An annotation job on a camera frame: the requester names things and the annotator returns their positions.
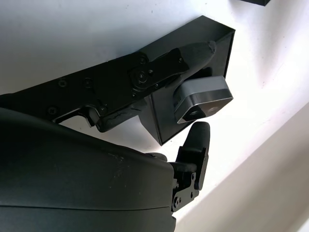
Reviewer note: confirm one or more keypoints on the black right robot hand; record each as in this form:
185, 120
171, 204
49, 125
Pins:
84, 188

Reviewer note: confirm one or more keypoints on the small silver black camera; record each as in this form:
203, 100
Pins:
205, 91

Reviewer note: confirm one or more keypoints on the black RealSense box lid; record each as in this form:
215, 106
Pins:
253, 2

